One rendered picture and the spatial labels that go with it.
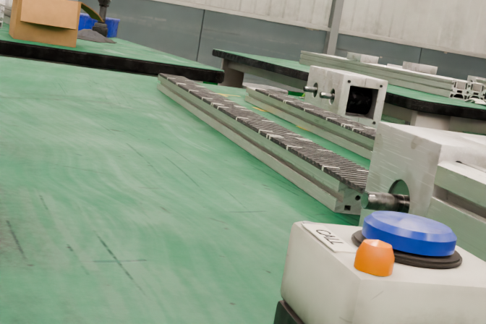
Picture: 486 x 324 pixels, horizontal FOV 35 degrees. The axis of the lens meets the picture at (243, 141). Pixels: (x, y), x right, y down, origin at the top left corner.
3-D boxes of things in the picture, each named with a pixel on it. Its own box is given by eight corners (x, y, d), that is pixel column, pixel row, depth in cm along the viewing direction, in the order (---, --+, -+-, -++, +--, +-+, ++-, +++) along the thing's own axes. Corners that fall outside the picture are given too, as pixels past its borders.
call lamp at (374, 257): (347, 262, 31) (352, 232, 30) (381, 264, 31) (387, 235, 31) (363, 274, 29) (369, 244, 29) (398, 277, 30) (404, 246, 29)
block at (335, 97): (307, 115, 156) (315, 68, 154) (360, 122, 158) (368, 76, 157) (322, 122, 146) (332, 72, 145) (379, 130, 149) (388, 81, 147)
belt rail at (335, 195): (156, 88, 159) (158, 74, 159) (175, 90, 160) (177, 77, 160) (333, 212, 68) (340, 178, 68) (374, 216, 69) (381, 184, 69)
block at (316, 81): (291, 107, 167) (299, 64, 165) (340, 114, 170) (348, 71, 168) (307, 113, 157) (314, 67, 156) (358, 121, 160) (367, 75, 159)
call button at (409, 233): (343, 246, 35) (351, 204, 35) (421, 253, 36) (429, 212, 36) (381, 277, 31) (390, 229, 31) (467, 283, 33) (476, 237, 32)
